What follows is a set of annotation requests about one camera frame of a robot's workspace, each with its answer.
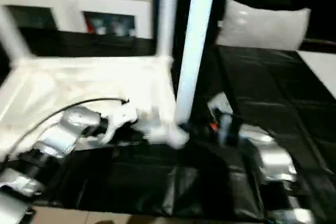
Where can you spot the white plastic table top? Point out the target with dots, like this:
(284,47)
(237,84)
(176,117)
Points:
(78,77)

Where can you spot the white plastic table leg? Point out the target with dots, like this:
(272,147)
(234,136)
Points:
(11,37)
(194,37)
(168,11)

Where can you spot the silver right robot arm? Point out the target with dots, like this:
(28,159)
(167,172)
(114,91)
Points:
(275,155)

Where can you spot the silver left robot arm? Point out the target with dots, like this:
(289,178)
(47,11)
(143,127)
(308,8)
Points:
(76,119)

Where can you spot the black work mat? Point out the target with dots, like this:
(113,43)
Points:
(262,90)

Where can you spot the grey cushion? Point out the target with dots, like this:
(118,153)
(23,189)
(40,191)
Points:
(262,27)

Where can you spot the black speaker box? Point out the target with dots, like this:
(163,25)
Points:
(183,3)

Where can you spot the white flat board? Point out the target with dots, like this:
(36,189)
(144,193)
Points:
(323,66)

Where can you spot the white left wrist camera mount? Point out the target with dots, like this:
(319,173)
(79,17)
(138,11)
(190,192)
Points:
(123,116)

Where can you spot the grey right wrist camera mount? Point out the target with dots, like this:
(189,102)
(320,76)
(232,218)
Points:
(220,103)

